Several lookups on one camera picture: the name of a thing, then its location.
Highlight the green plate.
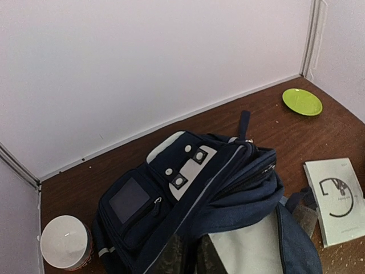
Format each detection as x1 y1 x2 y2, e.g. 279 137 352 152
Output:
282 88 323 116

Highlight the grey hardcover book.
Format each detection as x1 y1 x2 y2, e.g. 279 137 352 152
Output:
303 158 364 248

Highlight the right aluminium frame post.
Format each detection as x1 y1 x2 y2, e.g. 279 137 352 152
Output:
299 0 329 81

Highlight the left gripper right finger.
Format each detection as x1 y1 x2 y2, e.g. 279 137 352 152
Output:
193 238 218 274

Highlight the aluminium frame post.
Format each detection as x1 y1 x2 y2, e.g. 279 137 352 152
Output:
299 0 329 81
1 143 42 192

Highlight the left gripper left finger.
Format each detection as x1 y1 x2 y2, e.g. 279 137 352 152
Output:
164 234 189 273

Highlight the left aluminium frame post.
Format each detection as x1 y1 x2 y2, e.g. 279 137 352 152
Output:
1 143 42 192

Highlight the white patterned bowl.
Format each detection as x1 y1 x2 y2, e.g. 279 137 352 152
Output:
40 215 93 271

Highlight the navy blue backpack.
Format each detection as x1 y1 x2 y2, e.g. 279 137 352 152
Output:
92 111 322 273

